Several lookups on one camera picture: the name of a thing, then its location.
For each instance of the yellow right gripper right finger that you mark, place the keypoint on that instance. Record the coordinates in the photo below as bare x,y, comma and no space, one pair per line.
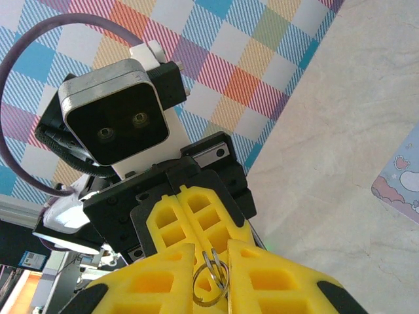
278,294

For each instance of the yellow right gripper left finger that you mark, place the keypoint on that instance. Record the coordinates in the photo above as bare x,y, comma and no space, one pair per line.
147,291

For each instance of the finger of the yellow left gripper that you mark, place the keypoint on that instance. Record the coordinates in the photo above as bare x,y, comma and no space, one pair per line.
226,225
154,225

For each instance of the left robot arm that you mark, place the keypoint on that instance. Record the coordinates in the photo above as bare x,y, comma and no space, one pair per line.
65,212

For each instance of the black panel with blue sticker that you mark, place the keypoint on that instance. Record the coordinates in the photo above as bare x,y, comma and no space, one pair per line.
13,242

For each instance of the clear plastic box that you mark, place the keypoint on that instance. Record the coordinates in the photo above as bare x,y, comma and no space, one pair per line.
402,183

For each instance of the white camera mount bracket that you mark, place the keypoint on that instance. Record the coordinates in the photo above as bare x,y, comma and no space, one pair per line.
176,137

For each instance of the aluminium frame beam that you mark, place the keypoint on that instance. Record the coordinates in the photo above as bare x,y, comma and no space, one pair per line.
19,211

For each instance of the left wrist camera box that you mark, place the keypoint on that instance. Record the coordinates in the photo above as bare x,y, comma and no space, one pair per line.
114,114

